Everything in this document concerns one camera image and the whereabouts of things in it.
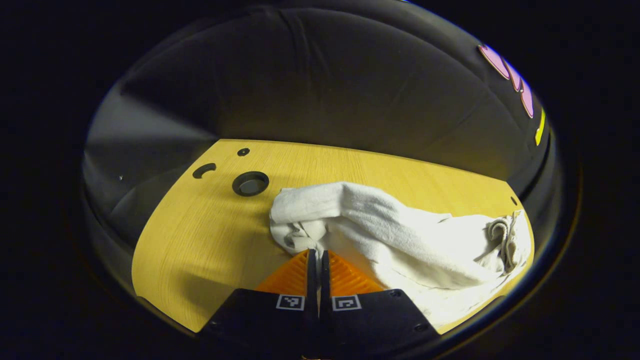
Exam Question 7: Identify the white jeans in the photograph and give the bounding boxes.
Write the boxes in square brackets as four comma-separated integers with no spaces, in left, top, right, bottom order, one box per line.
[269,181,534,331]

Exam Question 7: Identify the black backdrop cloth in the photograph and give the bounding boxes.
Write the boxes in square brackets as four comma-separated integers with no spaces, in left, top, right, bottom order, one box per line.
[82,4,557,251]

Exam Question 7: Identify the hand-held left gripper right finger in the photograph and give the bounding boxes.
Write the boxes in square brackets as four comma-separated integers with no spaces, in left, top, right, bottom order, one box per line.
[320,249,442,352]

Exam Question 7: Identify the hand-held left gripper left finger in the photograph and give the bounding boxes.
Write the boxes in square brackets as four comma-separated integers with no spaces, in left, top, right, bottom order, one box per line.
[199,248,319,352]

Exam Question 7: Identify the black round table grommet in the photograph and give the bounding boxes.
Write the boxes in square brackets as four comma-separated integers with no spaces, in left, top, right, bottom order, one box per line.
[231,170,270,197]

